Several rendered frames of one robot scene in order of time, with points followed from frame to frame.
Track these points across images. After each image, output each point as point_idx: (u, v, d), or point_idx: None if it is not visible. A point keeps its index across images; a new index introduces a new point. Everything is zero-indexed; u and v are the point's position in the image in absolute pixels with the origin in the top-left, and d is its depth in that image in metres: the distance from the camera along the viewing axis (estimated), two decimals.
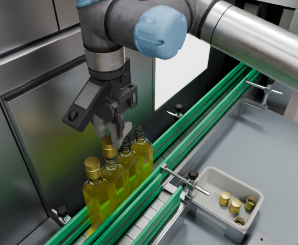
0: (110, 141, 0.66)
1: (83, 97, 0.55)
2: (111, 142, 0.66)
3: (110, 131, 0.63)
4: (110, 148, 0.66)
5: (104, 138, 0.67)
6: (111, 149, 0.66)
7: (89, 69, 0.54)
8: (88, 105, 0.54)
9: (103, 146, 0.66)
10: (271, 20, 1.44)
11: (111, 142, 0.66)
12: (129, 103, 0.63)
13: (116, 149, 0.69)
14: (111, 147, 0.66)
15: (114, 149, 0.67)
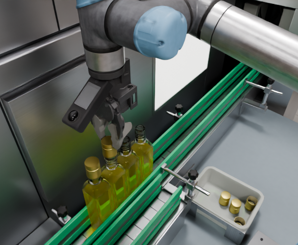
0: (110, 141, 0.66)
1: (83, 98, 0.55)
2: (111, 142, 0.66)
3: (110, 131, 0.63)
4: (110, 148, 0.66)
5: (104, 138, 0.67)
6: (111, 149, 0.66)
7: (89, 69, 0.54)
8: (88, 106, 0.54)
9: (103, 146, 0.66)
10: (271, 20, 1.44)
11: (111, 142, 0.66)
12: (129, 103, 0.63)
13: (116, 150, 0.69)
14: (111, 147, 0.66)
15: (114, 149, 0.67)
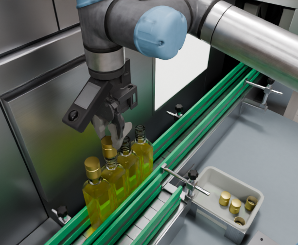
0: (110, 141, 0.66)
1: (83, 97, 0.55)
2: (111, 142, 0.66)
3: (110, 131, 0.63)
4: (110, 148, 0.66)
5: (104, 138, 0.67)
6: (111, 149, 0.66)
7: (89, 69, 0.54)
8: (88, 105, 0.54)
9: (103, 146, 0.66)
10: (271, 20, 1.44)
11: (111, 142, 0.66)
12: (129, 103, 0.63)
13: (116, 150, 0.69)
14: (111, 147, 0.66)
15: (114, 149, 0.67)
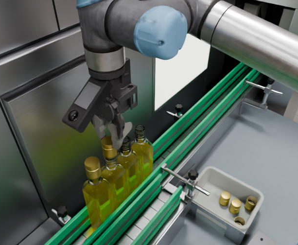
0: (110, 141, 0.66)
1: (83, 97, 0.55)
2: (111, 142, 0.66)
3: (110, 131, 0.63)
4: (110, 148, 0.66)
5: (104, 138, 0.67)
6: (111, 149, 0.66)
7: (89, 69, 0.54)
8: (88, 105, 0.54)
9: (103, 146, 0.66)
10: (271, 20, 1.44)
11: (111, 142, 0.66)
12: (129, 103, 0.63)
13: (116, 150, 0.69)
14: (111, 147, 0.66)
15: (114, 149, 0.67)
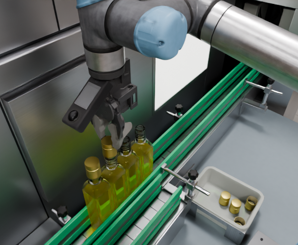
0: (110, 141, 0.66)
1: (83, 97, 0.55)
2: (111, 142, 0.66)
3: (110, 131, 0.63)
4: (110, 148, 0.66)
5: (104, 138, 0.67)
6: (111, 149, 0.66)
7: (89, 69, 0.54)
8: (88, 105, 0.54)
9: (103, 146, 0.66)
10: (271, 20, 1.44)
11: (111, 142, 0.66)
12: (129, 103, 0.63)
13: (116, 150, 0.69)
14: (111, 147, 0.66)
15: (114, 149, 0.67)
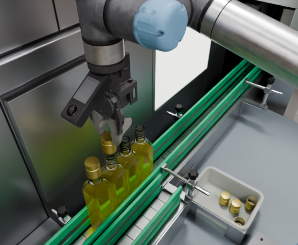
0: (109, 137, 0.66)
1: (82, 92, 0.54)
2: (111, 138, 0.65)
3: (109, 127, 0.62)
4: (109, 144, 0.65)
5: (104, 134, 0.66)
6: (110, 145, 0.66)
7: (88, 63, 0.53)
8: (87, 100, 0.53)
9: (103, 142, 0.65)
10: None
11: (111, 138, 0.65)
12: (129, 98, 0.62)
13: (116, 146, 0.68)
14: (110, 143, 0.65)
15: (113, 145, 0.66)
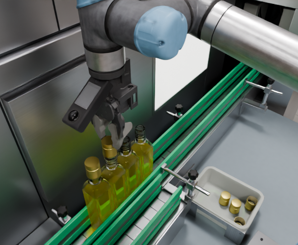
0: (110, 141, 0.66)
1: (83, 97, 0.55)
2: (111, 142, 0.66)
3: (110, 131, 0.63)
4: (110, 148, 0.66)
5: (104, 138, 0.67)
6: (111, 149, 0.66)
7: (89, 69, 0.54)
8: (88, 105, 0.54)
9: (103, 146, 0.66)
10: (271, 20, 1.44)
11: (112, 142, 0.66)
12: (129, 103, 0.63)
13: (116, 150, 0.69)
14: (111, 147, 0.66)
15: (114, 149, 0.67)
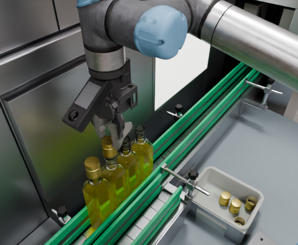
0: (110, 141, 0.66)
1: (83, 97, 0.55)
2: (111, 142, 0.66)
3: (110, 131, 0.63)
4: (110, 148, 0.66)
5: (104, 138, 0.67)
6: (111, 149, 0.66)
7: (89, 69, 0.54)
8: (88, 105, 0.54)
9: (103, 146, 0.66)
10: (271, 20, 1.44)
11: (112, 141, 0.66)
12: (129, 103, 0.63)
13: (116, 149, 0.69)
14: (111, 147, 0.66)
15: (114, 149, 0.67)
